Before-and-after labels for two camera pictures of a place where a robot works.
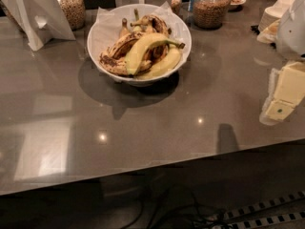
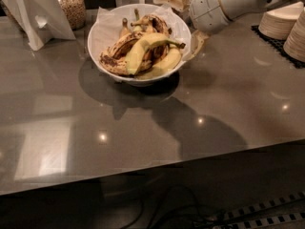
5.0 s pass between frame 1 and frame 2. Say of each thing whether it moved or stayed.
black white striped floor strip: stayed
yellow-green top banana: stayed
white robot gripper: moved
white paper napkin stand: stayed
